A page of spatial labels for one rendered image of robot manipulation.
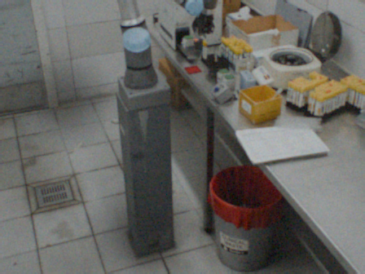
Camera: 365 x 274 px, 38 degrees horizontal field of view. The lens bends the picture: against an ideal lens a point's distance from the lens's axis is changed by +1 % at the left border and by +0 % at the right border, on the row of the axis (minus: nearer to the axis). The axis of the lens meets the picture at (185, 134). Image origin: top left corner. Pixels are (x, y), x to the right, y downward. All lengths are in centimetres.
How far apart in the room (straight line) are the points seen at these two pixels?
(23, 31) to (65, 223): 153
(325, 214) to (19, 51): 282
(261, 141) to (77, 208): 146
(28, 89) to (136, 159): 187
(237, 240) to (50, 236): 106
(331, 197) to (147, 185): 102
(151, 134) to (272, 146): 62
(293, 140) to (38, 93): 253
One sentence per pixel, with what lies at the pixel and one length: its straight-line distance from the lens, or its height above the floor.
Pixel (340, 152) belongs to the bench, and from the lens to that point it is 208.
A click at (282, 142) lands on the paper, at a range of 207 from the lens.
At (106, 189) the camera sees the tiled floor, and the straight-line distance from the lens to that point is 329.
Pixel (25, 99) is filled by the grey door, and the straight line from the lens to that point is 420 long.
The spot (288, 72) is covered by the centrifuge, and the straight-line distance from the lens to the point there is 241.
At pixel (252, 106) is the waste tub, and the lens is 216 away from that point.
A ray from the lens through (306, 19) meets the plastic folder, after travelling 283.
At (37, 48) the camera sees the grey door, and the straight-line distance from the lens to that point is 405.
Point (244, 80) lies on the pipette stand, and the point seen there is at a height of 96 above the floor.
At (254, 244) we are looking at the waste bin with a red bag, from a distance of 261.
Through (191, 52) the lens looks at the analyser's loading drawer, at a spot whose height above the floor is 93.
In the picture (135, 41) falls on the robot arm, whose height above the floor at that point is 117.
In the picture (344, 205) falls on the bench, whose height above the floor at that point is 88.
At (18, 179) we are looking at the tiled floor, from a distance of 351.
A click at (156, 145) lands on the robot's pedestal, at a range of 244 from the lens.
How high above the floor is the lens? 200
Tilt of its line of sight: 32 degrees down
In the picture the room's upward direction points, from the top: 1 degrees counter-clockwise
